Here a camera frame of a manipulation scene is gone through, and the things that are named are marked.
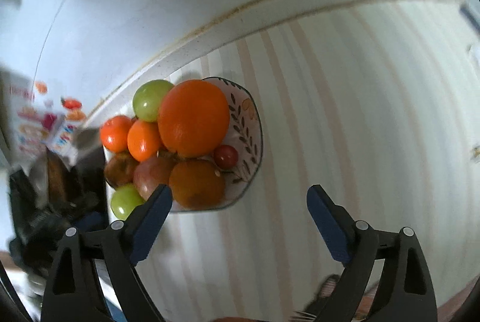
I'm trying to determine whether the small orange tangerine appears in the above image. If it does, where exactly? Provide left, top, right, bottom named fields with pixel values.
left=127, top=120, right=164, bottom=162

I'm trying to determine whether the striped cat table mat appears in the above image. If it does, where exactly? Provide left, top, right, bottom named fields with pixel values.
left=137, top=0, right=479, bottom=321

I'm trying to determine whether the small red cherry tomato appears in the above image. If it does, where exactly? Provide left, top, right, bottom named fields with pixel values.
left=212, top=145, right=239, bottom=170

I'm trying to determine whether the brown red fruit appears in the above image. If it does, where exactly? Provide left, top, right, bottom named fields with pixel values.
left=104, top=151, right=139, bottom=189

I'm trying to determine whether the dark orange front fruit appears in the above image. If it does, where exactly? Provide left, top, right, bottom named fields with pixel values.
left=168, top=159, right=226, bottom=210

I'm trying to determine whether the green apple at front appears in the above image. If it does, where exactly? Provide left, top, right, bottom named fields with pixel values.
left=110, top=183, right=145, bottom=220

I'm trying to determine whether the large orange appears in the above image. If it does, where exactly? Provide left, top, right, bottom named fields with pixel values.
left=158, top=80, right=230, bottom=158

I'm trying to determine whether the reddish green apple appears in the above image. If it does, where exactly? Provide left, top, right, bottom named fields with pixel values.
left=133, top=157, right=176, bottom=201

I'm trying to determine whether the green apple at back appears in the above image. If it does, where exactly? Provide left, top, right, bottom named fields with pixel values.
left=133, top=80, right=174, bottom=122

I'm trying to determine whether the colourful wall sticker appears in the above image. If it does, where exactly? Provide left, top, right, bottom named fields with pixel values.
left=1, top=69, right=86, bottom=166

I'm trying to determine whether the orange tomato at end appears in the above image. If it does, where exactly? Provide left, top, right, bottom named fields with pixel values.
left=99, top=115, right=133, bottom=153

